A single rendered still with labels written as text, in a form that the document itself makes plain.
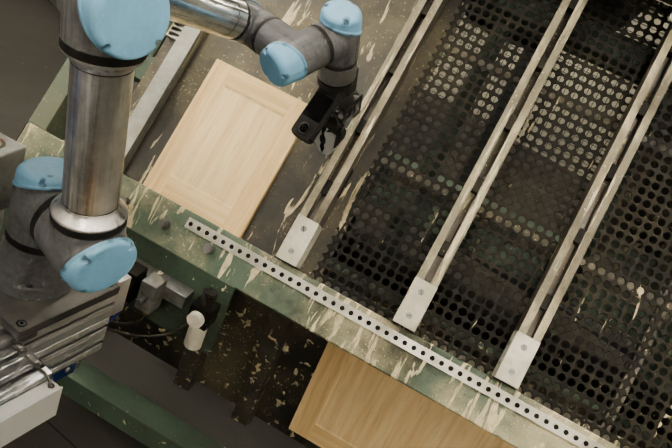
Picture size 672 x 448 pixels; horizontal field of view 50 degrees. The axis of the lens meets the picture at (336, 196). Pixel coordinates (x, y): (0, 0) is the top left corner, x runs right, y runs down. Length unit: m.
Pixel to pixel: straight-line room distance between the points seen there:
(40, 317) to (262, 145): 0.87
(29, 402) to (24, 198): 0.33
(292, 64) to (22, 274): 0.58
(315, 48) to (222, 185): 0.81
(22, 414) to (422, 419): 1.24
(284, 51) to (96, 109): 0.35
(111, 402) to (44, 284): 1.10
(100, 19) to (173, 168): 1.12
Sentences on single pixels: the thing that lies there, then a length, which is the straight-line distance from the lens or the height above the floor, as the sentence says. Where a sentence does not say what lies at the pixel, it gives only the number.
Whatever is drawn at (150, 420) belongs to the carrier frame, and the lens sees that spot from 2.39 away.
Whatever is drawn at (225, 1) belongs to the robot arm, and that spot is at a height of 1.59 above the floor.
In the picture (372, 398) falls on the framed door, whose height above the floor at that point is 0.52.
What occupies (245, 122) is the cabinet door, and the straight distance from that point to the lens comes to 2.02.
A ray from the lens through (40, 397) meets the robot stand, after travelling 1.34.
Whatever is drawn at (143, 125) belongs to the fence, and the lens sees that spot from 2.07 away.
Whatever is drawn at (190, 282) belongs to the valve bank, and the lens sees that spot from 1.97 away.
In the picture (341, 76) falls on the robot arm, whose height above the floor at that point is 1.52.
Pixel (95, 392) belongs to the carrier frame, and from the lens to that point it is 2.43.
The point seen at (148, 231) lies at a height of 0.82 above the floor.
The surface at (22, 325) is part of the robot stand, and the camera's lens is 1.32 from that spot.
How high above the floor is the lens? 1.93
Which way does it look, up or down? 26 degrees down
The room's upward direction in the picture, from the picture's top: 23 degrees clockwise
